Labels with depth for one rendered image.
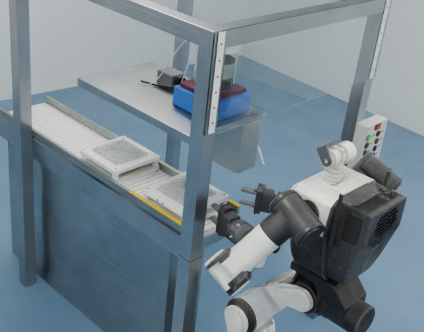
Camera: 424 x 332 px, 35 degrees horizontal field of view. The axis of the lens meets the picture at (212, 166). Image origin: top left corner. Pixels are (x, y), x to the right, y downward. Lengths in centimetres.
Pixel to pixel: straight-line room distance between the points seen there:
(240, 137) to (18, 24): 108
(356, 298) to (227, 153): 71
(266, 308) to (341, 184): 60
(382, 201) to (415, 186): 297
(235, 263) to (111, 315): 131
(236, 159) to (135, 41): 384
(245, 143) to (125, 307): 102
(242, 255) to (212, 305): 155
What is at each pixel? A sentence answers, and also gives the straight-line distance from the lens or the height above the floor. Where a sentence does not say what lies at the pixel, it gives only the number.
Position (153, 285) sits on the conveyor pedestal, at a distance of 283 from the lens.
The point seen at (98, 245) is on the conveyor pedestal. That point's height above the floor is 46.
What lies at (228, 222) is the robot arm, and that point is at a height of 97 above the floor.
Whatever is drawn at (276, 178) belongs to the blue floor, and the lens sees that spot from 474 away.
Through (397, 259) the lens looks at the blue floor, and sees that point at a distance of 416.
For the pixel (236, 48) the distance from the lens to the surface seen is 213.
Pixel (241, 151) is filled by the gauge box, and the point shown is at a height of 113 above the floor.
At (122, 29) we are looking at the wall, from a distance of 609.
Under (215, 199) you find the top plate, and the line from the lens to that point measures 259.
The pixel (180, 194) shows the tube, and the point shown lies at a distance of 258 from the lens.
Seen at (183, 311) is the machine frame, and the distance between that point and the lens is 256.
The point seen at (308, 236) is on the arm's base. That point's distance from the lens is 192.
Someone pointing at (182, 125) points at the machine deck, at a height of 127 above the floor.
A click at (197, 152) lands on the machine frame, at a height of 123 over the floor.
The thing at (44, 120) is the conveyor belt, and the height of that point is 83.
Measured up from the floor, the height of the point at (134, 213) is 79.
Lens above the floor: 222
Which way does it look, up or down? 28 degrees down
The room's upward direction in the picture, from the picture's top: 7 degrees clockwise
